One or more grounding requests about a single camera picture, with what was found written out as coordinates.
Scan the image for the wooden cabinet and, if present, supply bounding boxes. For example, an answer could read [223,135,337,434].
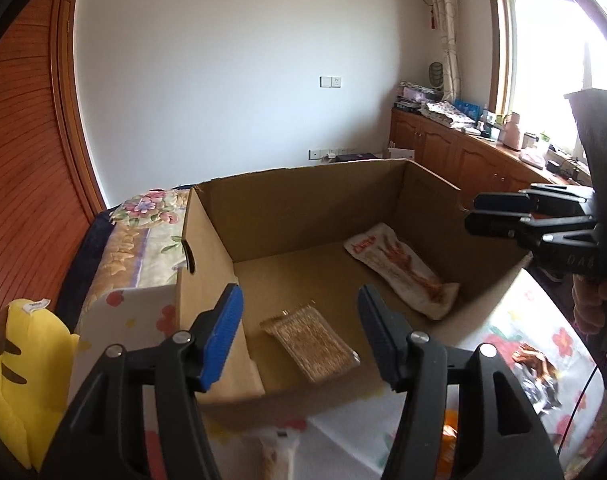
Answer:
[389,109,579,211]

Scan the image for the white red-printed snack packet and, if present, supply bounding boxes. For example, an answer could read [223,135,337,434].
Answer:
[344,222,461,321]

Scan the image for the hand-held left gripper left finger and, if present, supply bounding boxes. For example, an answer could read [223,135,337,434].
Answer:
[40,284,245,480]

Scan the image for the wooden slatted wardrobe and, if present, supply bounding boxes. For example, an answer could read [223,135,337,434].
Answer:
[0,0,109,341]

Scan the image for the folded patterned cloth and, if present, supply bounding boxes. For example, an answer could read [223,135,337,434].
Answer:
[419,101,477,131]

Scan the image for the patterned cream curtain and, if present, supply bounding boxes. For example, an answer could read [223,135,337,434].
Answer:
[423,0,461,103]

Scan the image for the brown orange snack wrapper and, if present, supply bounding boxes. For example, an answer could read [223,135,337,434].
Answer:
[513,342,559,378]

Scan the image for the black cable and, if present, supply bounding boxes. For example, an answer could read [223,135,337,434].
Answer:
[558,360,604,466]

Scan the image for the stack of books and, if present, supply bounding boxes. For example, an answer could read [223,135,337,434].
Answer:
[394,81,441,112]

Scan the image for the brown cardboard box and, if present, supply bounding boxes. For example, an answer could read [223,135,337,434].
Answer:
[176,158,534,403]

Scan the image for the person's right hand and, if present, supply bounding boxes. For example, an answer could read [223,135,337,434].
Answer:
[572,276,607,337]

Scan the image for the pink kettle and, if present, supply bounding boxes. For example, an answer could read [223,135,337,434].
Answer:
[503,112,525,151]

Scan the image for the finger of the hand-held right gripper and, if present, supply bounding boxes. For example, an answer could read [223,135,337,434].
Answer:
[465,211,604,255]
[473,185,595,221]

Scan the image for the beige floral quilt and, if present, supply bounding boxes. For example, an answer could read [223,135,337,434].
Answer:
[86,187,191,311]

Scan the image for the yellow plush toy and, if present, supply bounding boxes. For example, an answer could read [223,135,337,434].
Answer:
[0,298,80,472]

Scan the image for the dark blue blanket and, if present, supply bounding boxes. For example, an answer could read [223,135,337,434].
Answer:
[56,190,166,331]

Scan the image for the blue box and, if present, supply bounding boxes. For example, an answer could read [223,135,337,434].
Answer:
[453,98,479,121]

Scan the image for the wooden framed window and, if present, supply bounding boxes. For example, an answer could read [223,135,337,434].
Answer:
[486,0,607,161]

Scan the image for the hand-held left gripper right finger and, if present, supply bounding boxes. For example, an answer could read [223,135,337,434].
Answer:
[358,285,567,480]

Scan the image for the orange snack packet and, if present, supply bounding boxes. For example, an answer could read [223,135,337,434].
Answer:
[441,410,459,456]

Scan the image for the white floral bedsheet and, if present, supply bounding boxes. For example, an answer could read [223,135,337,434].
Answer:
[76,267,607,480]

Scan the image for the clear brown cracker packet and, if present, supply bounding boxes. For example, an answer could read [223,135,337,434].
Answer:
[260,306,361,385]

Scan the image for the beige snack packet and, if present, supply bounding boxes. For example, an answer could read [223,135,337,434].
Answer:
[258,430,301,480]

